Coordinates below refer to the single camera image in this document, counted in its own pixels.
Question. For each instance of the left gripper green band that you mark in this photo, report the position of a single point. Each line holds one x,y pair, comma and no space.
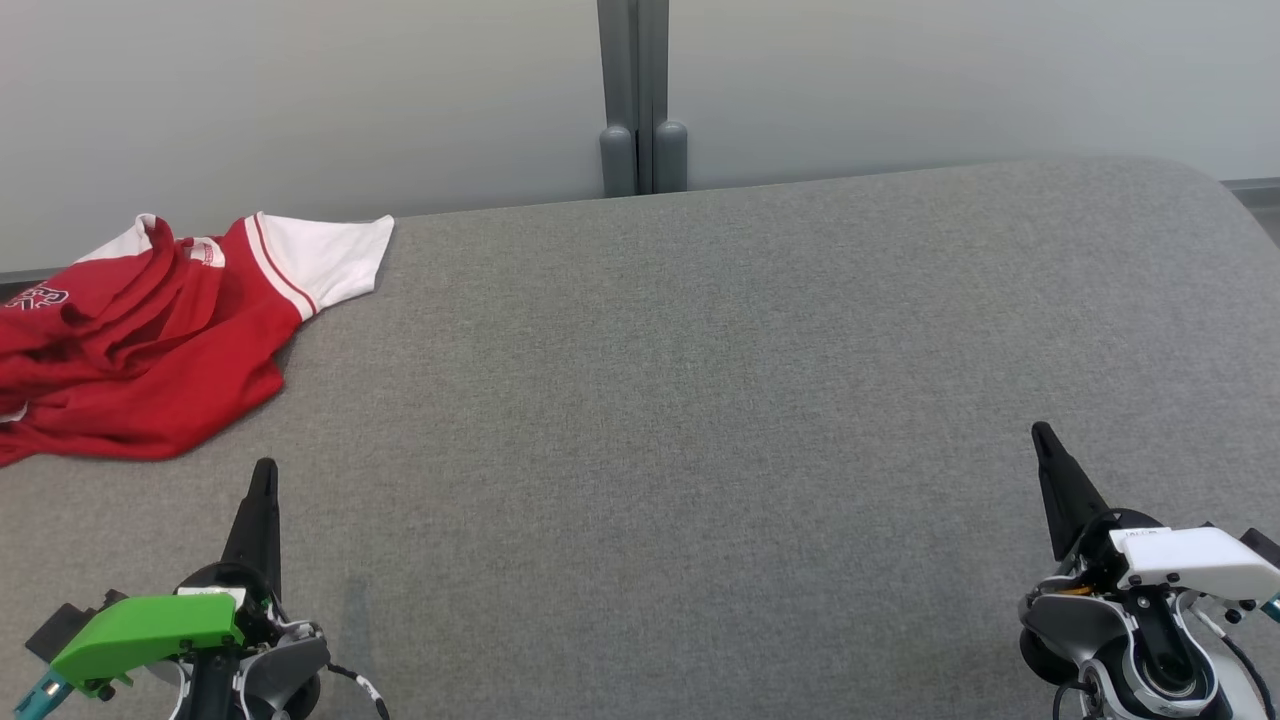
140,630

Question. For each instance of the red white short-sleeve shirt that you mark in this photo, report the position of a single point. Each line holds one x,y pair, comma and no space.
200,400

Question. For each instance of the grey partition post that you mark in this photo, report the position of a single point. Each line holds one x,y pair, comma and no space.
640,100

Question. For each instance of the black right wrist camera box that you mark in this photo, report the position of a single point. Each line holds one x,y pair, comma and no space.
1262,548

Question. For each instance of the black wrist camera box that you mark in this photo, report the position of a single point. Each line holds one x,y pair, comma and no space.
70,625
1262,548

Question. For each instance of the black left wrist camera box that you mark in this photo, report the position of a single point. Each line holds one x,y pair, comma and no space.
70,625

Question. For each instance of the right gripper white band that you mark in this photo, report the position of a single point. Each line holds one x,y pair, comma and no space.
1190,560

